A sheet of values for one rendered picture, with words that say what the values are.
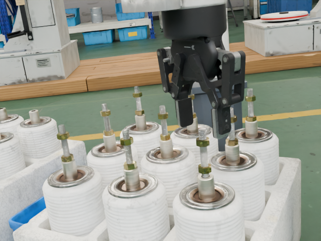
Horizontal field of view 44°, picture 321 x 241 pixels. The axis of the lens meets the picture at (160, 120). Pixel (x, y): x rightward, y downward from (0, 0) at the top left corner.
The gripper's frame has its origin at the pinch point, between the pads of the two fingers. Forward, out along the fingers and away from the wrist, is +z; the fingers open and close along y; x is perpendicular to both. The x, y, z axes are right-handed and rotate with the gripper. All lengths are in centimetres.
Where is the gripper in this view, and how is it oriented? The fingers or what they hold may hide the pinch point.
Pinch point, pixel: (201, 121)
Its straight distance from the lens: 50.4
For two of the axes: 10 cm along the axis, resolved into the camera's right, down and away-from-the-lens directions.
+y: -5.7, -1.9, 8.0
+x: -8.1, 2.6, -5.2
